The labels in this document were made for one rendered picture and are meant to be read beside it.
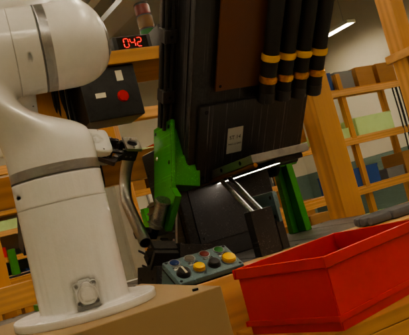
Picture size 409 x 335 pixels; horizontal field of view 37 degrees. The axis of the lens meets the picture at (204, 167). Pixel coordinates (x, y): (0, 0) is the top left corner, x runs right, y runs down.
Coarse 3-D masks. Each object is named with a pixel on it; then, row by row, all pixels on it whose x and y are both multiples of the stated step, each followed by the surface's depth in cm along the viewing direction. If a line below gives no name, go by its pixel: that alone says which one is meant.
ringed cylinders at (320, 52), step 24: (288, 0) 140; (312, 0) 142; (288, 24) 142; (312, 24) 145; (264, 48) 144; (288, 48) 145; (312, 48) 151; (264, 72) 146; (288, 72) 148; (312, 72) 153; (264, 96) 148; (288, 96) 151
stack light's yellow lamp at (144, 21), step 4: (140, 16) 198; (144, 16) 197; (148, 16) 198; (140, 20) 198; (144, 20) 197; (148, 20) 198; (152, 20) 199; (140, 24) 198; (144, 24) 197; (148, 24) 197; (152, 24) 198; (140, 28) 198; (144, 28) 197
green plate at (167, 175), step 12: (168, 120) 152; (156, 132) 158; (168, 132) 151; (156, 144) 158; (168, 144) 151; (156, 156) 157; (168, 156) 150; (180, 156) 151; (156, 168) 157; (168, 168) 150; (180, 168) 151; (192, 168) 152; (156, 180) 156; (168, 180) 149; (180, 180) 150; (192, 180) 151; (156, 192) 156
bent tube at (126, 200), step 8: (128, 144) 156; (136, 144) 158; (120, 168) 161; (128, 168) 160; (120, 176) 161; (128, 176) 161; (120, 184) 161; (128, 184) 161; (120, 192) 161; (128, 192) 160; (128, 200) 159; (128, 208) 156; (128, 216) 155; (136, 216) 153; (136, 224) 151; (136, 232) 149; (144, 232) 148; (144, 240) 150
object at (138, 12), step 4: (136, 4) 198; (140, 4) 198; (144, 4) 198; (136, 8) 198; (140, 8) 198; (144, 8) 198; (148, 8) 199; (136, 12) 198; (140, 12) 197; (144, 12) 197; (148, 12) 198; (136, 16) 199
